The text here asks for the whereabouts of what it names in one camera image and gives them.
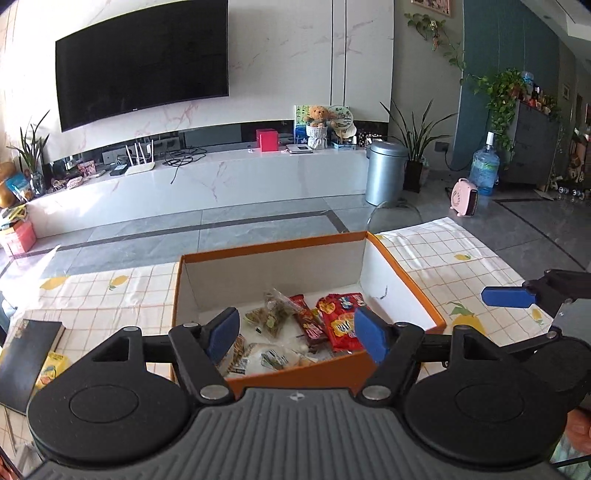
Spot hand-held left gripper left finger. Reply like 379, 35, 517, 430
90, 307, 241, 406

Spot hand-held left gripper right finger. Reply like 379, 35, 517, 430
353, 307, 509, 401

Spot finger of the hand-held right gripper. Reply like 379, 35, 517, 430
481, 270, 591, 319
505, 329, 583, 364

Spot white chip bag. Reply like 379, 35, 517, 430
214, 334, 251, 377

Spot clear green snack packet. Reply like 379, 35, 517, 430
244, 288, 297, 340

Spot orange cardboard box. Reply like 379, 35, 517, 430
171, 231, 448, 400

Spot white snack packets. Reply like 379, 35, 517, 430
244, 343, 302, 376

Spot clear bun packet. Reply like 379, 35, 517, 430
294, 340, 334, 368

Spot dark red snack packet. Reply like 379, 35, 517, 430
288, 294, 331, 345

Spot person's right hand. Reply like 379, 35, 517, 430
566, 408, 591, 459

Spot lemon print tablecloth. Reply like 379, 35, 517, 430
0, 216, 591, 480

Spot pink fan heater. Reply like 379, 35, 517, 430
450, 177, 480, 218

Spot clear plastic chair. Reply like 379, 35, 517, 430
366, 200, 424, 234

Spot blue water bottle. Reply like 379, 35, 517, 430
469, 131, 501, 197

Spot white marble tv cabinet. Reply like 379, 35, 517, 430
25, 148, 371, 239

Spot grey drawer cabinet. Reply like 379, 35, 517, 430
501, 99, 562, 186

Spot silver trash can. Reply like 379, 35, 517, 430
365, 139, 410, 206

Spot long-leaf potted plant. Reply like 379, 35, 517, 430
380, 99, 459, 194

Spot yellow box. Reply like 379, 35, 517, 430
34, 351, 71, 391

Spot white router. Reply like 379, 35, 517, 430
125, 141, 156, 175

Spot red box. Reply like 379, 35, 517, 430
256, 128, 280, 152

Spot hanging vine plant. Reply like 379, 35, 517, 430
404, 11, 528, 154

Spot black book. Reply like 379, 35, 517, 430
0, 318, 66, 415

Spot round painted fan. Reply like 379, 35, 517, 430
327, 104, 358, 140

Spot pink storage box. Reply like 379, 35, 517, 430
0, 220, 37, 257

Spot green landscape picture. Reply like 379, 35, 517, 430
294, 104, 315, 140

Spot blue snack bag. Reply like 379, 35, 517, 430
4, 172, 31, 202

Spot green plant in glass vase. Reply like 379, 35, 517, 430
6, 110, 51, 195

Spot brown gourd vase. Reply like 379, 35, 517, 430
0, 161, 17, 209

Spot black television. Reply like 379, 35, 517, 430
55, 0, 230, 133

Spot black cables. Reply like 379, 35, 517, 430
162, 147, 209, 186

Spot framed wall picture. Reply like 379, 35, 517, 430
410, 0, 454, 18

